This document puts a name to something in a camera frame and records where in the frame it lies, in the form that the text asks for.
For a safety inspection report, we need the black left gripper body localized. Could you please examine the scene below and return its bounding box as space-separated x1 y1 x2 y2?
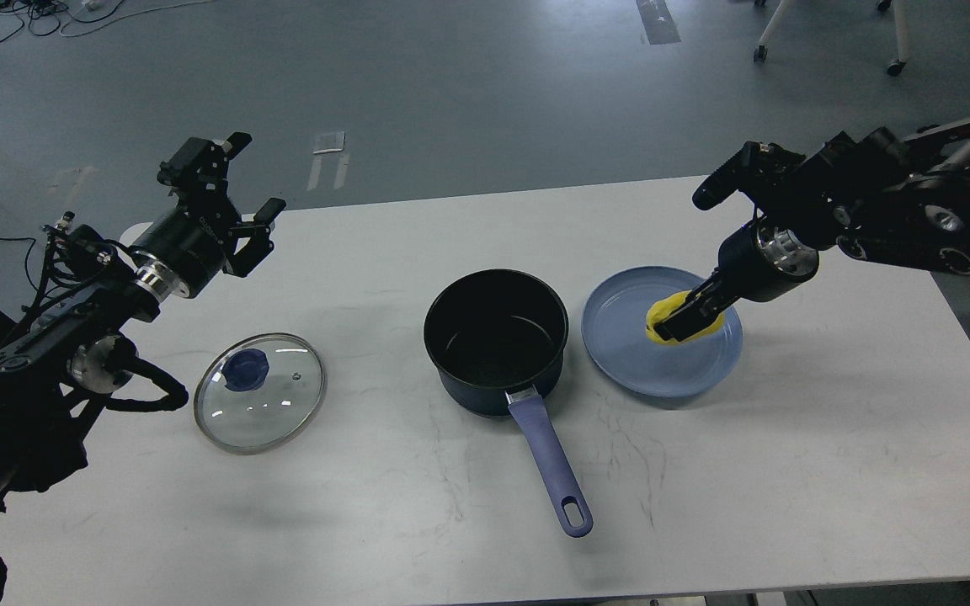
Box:
128 203 242 299

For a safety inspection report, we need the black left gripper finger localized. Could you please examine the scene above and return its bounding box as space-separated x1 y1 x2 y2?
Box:
157 133 253 221
224 197 286 279

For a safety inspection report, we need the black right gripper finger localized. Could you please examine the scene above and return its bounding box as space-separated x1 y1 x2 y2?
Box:
658 283 722 333
669 295 732 343

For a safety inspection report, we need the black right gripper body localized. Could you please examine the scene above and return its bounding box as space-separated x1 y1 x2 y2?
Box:
704 219 820 306

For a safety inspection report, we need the yellow potato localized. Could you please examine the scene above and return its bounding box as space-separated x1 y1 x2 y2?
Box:
644 290 725 346

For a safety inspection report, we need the glass lid with blue knob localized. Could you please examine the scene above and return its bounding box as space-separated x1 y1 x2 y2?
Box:
193 332 328 455

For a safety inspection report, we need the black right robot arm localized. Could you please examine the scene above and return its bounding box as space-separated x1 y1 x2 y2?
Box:
644 118 970 345

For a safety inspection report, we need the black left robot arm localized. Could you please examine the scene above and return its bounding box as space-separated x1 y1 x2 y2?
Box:
0 133 286 603

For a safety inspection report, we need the blue plate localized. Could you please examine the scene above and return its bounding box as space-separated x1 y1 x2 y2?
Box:
581 266 743 399

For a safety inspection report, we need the dark blue saucepan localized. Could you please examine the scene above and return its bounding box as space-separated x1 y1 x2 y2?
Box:
423 268 594 538

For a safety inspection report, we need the white table leg with casters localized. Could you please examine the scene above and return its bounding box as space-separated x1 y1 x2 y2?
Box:
753 0 912 77

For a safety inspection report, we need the floor cable bundle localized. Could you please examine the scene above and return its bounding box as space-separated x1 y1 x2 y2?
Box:
0 0 225 50

